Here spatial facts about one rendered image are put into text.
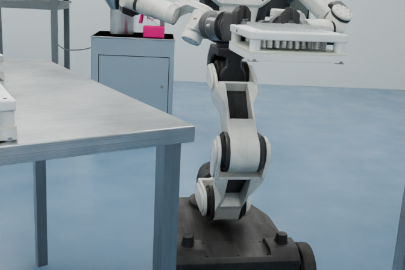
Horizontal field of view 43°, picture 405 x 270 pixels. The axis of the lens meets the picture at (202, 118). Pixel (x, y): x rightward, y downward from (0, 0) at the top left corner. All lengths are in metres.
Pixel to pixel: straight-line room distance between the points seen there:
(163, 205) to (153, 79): 2.89
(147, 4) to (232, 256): 0.92
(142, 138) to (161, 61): 2.94
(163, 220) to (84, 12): 5.70
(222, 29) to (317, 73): 5.49
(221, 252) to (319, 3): 0.96
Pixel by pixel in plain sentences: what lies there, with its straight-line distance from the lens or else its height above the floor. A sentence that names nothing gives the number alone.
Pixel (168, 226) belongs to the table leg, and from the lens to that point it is 1.13.
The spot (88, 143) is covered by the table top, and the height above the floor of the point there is 0.82.
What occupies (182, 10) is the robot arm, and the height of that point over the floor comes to 1.04.
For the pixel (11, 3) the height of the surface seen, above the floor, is 0.94.
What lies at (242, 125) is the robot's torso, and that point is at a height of 0.65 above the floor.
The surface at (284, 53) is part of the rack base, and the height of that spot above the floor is 0.96.
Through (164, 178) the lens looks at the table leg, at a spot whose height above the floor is 0.72.
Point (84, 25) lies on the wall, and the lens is 6.72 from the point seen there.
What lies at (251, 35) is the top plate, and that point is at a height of 1.00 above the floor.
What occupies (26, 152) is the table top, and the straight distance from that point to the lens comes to 0.94.
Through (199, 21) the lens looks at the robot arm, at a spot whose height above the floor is 1.01.
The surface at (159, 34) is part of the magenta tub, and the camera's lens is 3.93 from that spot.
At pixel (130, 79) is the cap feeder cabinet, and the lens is 3.96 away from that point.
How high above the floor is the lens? 1.09
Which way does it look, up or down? 13 degrees down
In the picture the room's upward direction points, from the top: 3 degrees clockwise
